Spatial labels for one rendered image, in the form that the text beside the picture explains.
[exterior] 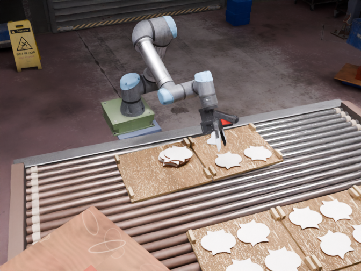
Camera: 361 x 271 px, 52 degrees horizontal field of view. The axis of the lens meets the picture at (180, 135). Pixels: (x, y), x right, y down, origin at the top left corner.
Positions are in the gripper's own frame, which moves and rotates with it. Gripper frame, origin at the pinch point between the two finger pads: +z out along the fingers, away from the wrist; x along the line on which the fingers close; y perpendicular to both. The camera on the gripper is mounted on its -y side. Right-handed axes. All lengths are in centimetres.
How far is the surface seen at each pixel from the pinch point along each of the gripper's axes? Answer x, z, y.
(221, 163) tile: -23.6, 10.1, 8.0
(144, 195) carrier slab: 6.0, 14.3, 40.3
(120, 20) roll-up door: -428, -189, 217
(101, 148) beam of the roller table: -19, -10, 72
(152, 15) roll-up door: -463, -192, 172
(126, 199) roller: 8, 14, 49
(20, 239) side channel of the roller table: 43, 16, 81
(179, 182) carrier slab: -6.5, 13.1, 26.6
